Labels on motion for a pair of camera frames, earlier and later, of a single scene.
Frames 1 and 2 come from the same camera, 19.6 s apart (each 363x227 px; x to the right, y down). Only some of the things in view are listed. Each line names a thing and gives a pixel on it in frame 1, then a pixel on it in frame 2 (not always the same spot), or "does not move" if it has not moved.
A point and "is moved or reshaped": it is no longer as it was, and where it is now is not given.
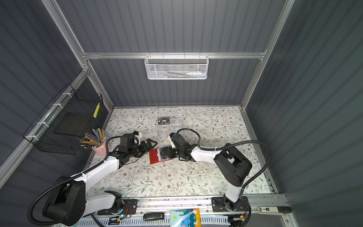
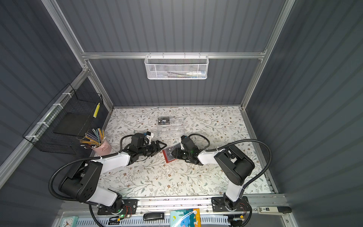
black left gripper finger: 148,145 → 156,153
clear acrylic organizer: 167,125 does not move
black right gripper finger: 165,152 → 175,152
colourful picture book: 185,218 does not move
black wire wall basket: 58,128 does not move
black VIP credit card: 163,121 does not move
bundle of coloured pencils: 93,138 does not move
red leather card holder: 155,156 is moved or reshaped
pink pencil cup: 100,150 does not move
